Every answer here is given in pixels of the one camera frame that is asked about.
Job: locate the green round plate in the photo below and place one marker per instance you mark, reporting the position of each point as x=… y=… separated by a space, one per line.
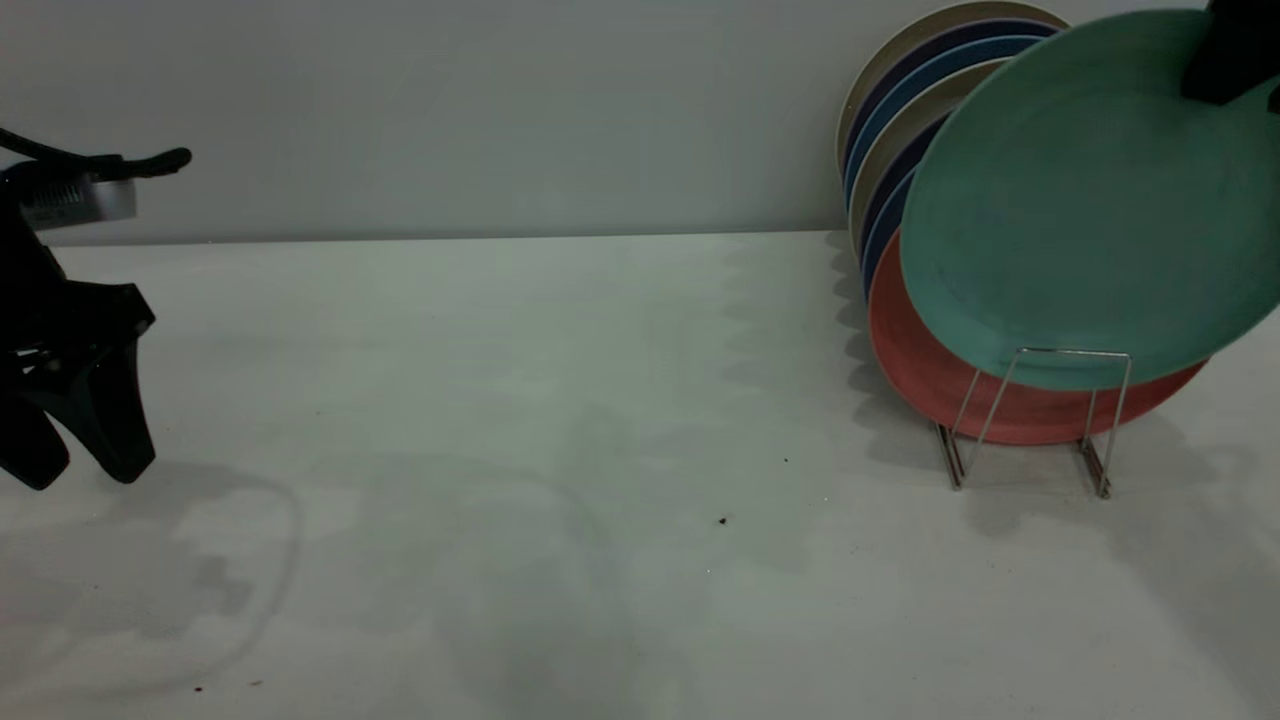
x=1080 y=200

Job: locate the pink round plate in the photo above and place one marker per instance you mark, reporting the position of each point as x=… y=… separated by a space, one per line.
x=920 y=370

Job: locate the dark navy round plate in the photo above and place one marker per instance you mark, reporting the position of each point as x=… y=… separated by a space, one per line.
x=990 y=30
x=915 y=140

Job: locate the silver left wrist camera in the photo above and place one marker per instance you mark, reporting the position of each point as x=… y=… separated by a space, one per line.
x=80 y=205

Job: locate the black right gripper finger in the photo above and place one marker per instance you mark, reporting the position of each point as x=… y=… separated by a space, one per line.
x=1235 y=50

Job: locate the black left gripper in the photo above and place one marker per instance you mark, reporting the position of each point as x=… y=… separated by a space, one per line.
x=60 y=320

